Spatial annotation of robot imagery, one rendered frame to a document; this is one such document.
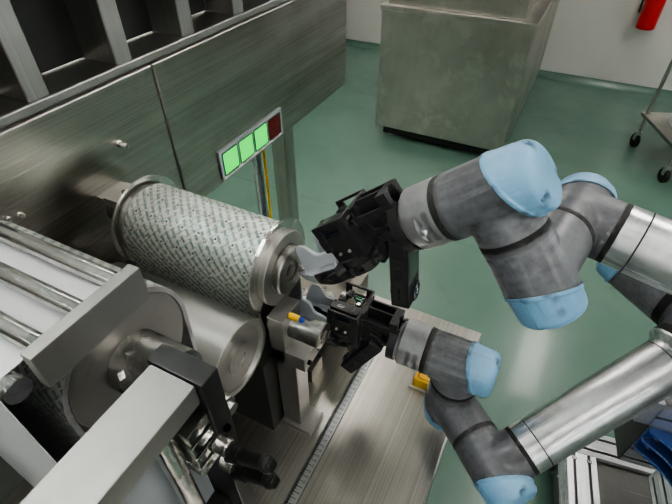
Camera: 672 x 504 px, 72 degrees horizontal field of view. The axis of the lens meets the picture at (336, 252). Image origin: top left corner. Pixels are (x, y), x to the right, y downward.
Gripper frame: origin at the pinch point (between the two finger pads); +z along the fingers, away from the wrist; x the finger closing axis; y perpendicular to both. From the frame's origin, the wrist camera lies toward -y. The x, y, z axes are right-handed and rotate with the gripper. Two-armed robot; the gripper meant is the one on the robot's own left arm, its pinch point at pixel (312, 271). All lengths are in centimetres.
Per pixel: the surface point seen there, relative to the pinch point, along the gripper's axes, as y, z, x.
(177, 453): 6.1, -15.6, 33.7
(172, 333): 9.0, -0.9, 21.9
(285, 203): -6, 77, -75
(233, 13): 41, 15, -38
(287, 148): 10, 60, -77
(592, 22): -75, 22, -448
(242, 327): 1.5, 4.0, 12.4
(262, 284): 4.2, 1.3, 7.4
